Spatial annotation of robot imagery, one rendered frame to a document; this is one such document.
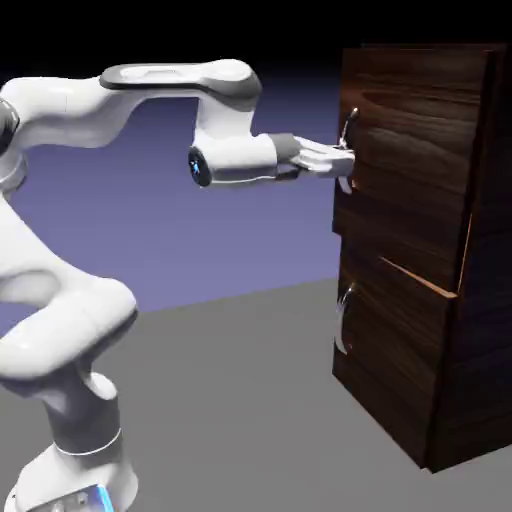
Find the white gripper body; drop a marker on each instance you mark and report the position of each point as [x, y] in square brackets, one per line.
[324, 159]

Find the dark wood door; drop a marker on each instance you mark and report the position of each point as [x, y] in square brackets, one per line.
[392, 360]
[412, 160]

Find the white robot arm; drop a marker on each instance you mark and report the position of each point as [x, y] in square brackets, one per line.
[72, 112]

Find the dark wood cabinet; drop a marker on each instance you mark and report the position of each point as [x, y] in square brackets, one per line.
[472, 280]

